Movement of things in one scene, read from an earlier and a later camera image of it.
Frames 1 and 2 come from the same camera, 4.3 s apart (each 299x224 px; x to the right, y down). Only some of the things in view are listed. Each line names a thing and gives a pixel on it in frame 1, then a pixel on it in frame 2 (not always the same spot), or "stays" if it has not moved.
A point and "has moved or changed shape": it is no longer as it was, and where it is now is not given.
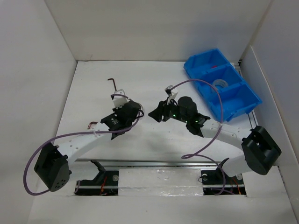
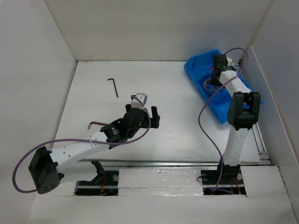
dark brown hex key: [115, 85] stays
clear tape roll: [221, 82] has moved or changed shape
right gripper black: [161, 110] -> [214, 82]
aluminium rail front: [146, 163] stays
